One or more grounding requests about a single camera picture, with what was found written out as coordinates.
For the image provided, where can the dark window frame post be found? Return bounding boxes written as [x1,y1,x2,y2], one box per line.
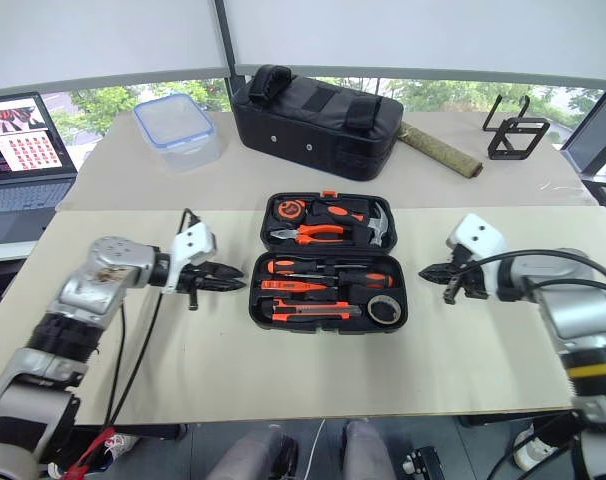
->
[214,0,247,94]

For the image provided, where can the thin white cable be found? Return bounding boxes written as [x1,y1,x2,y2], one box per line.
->
[306,418,329,480]

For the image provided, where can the black tape roll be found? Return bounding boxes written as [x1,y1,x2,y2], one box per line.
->
[367,294,403,326]

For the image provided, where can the orange voltage tester pen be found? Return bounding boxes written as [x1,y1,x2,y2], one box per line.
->
[260,279,330,294]

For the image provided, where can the open laptop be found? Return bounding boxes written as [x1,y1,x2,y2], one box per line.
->
[0,91,79,216]

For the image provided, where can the grey rounded shape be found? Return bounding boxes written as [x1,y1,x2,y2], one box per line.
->
[205,428,300,480]
[341,419,397,480]

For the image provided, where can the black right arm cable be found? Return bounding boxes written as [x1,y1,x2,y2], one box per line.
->
[456,249,606,301]

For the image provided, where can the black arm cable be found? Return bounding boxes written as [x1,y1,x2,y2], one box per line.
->
[456,249,606,301]
[102,207,204,436]

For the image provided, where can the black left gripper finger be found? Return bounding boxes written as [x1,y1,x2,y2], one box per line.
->
[206,260,246,280]
[206,277,248,294]

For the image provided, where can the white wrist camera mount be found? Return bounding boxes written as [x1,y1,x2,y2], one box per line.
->
[445,213,509,297]
[163,222,218,296]

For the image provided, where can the orange handled pliers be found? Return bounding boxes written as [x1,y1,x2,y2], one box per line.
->
[270,223,346,247]

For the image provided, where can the orange utility knife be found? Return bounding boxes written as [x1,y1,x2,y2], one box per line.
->
[271,298,363,322]

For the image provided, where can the black floor cable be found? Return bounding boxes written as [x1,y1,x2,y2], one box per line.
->
[486,409,584,480]

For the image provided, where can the silver claw hammer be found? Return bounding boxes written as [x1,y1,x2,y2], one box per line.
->
[310,199,392,248]

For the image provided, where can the orange black tape measure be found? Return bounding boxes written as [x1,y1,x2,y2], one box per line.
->
[275,198,309,222]

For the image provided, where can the black orange Phillips screwdriver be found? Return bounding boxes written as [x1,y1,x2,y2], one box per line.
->
[287,271,395,290]

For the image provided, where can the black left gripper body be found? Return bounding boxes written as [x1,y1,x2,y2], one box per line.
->
[180,261,219,312]

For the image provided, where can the black tool case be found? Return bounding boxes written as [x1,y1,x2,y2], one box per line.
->
[249,189,409,337]

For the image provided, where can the red cord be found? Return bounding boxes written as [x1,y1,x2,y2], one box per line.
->
[62,426,120,480]

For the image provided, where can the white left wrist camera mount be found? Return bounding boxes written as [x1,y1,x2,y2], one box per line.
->
[163,222,218,296]

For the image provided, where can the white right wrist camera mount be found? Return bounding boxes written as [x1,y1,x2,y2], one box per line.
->
[445,213,509,297]

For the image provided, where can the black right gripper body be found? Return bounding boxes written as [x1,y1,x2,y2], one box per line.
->
[442,247,490,306]

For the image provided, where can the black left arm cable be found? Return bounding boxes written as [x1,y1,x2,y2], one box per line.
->
[102,207,204,436]

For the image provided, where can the black floor device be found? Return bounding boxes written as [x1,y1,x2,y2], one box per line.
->
[401,446,445,480]

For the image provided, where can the black fabric bag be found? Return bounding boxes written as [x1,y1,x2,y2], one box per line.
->
[231,63,404,182]

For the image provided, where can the black wire stand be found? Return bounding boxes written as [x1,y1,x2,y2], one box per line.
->
[482,94,552,161]

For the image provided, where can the clear container blue-rimmed lid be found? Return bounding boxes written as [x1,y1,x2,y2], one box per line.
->
[132,93,221,174]

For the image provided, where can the orange black slotted screwdriver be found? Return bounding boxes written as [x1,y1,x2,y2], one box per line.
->
[262,258,335,275]

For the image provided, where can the rolled green mat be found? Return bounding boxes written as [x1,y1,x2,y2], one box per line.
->
[397,121,484,179]

